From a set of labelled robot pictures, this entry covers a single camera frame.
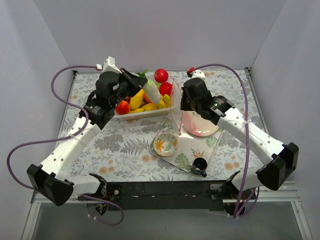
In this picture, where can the clear zip top bag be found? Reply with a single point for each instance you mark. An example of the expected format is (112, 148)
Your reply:
(176, 114)

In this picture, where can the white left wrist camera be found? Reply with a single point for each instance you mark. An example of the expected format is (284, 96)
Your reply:
(108, 66)

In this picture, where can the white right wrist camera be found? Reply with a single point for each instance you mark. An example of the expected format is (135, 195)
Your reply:
(195, 73)

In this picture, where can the white radish toy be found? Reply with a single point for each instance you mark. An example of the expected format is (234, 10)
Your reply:
(150, 88)

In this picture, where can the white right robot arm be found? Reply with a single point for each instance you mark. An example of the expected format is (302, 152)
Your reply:
(278, 160)

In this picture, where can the pink white plate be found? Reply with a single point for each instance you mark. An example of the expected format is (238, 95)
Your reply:
(193, 123)

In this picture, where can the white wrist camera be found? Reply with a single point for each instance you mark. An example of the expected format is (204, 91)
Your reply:
(108, 66)
(195, 73)

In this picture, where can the red apple right side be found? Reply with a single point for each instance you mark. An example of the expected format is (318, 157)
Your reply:
(165, 88)

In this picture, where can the dark blue cup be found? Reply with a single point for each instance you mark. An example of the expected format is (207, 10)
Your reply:
(199, 166)

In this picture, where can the yellow mango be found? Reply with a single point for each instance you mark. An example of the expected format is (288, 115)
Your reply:
(136, 100)

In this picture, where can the orange fruit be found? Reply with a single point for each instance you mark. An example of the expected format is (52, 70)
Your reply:
(145, 96)

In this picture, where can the black base bar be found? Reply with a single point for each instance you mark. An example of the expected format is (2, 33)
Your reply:
(168, 195)

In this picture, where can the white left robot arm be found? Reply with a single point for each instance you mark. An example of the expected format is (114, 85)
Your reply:
(50, 178)

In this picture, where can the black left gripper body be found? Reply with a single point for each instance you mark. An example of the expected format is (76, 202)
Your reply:
(133, 80)

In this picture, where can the floral tablecloth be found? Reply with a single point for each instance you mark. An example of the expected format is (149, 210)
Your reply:
(121, 151)

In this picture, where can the yellow fruit under radish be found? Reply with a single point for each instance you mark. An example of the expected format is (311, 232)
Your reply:
(145, 108)

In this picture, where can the floral small bowl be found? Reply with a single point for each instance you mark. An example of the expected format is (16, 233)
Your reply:
(166, 144)

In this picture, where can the yellow banana bunch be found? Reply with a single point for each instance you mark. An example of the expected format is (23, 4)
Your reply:
(165, 102)

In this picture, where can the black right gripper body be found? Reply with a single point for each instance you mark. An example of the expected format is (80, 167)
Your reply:
(185, 99)

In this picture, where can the red pomegranate on basket rim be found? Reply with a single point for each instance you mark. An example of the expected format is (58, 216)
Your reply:
(161, 75)

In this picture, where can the white plastic fruit basket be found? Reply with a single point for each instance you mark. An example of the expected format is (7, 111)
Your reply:
(145, 114)

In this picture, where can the leaf pattern tray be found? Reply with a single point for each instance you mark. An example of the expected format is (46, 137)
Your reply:
(190, 147)

